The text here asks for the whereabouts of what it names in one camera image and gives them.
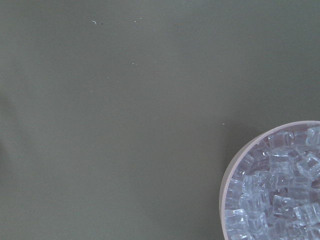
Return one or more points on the pile of ice cubes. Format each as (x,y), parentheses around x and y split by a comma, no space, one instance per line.
(274,193)

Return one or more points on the pink bowl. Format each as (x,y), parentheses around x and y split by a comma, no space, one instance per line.
(237,158)

